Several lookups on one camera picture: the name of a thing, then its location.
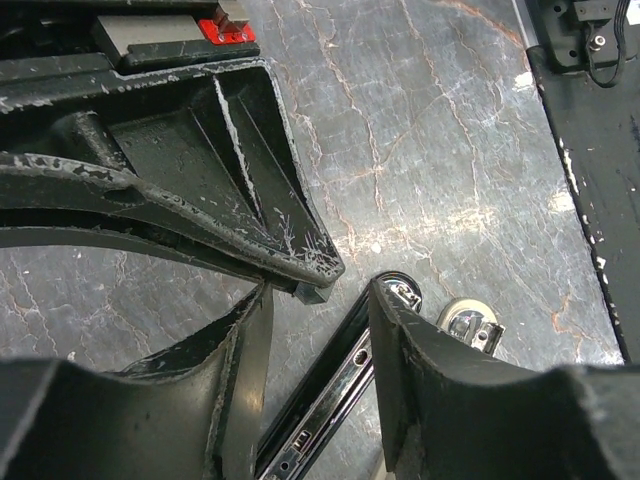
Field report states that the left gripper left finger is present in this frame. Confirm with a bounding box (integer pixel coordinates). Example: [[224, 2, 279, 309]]
[[1, 283, 274, 479]]

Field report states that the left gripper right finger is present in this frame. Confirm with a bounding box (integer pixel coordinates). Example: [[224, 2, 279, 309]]
[[369, 281, 639, 479]]

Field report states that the white black stapler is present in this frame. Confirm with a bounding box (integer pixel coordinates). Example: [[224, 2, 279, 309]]
[[367, 297, 505, 480]]

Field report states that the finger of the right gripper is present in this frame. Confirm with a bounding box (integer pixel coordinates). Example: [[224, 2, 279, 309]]
[[1, 208, 295, 293], [1, 58, 344, 288]]

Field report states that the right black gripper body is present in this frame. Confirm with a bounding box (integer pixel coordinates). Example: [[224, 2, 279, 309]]
[[1, 1, 260, 100]]

